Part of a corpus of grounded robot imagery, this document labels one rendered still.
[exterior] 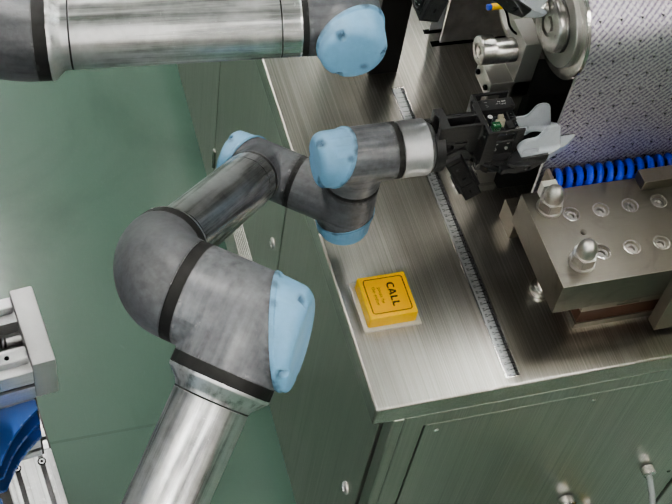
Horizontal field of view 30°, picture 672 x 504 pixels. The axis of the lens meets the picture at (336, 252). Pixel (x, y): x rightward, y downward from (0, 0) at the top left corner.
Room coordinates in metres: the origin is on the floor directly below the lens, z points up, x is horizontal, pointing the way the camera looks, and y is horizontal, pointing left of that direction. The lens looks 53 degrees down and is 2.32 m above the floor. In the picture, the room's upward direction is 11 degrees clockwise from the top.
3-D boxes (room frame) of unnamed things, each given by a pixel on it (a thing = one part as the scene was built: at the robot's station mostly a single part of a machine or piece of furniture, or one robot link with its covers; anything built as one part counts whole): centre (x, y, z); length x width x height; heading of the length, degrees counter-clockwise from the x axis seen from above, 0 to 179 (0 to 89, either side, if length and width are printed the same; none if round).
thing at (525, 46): (1.27, -0.18, 1.05); 0.06 x 0.05 x 0.31; 114
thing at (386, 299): (1.01, -0.08, 0.91); 0.07 x 0.07 x 0.02; 24
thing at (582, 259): (1.05, -0.32, 1.05); 0.04 x 0.04 x 0.04
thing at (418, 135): (1.12, -0.07, 1.11); 0.08 x 0.05 x 0.08; 24
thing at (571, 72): (1.25, -0.23, 1.25); 0.15 x 0.01 x 0.15; 24
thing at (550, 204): (1.13, -0.27, 1.05); 0.04 x 0.04 x 0.04
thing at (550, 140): (1.18, -0.25, 1.12); 0.09 x 0.03 x 0.06; 113
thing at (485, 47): (1.25, -0.14, 1.18); 0.04 x 0.02 x 0.04; 24
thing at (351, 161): (1.08, 0.00, 1.11); 0.11 x 0.08 x 0.09; 114
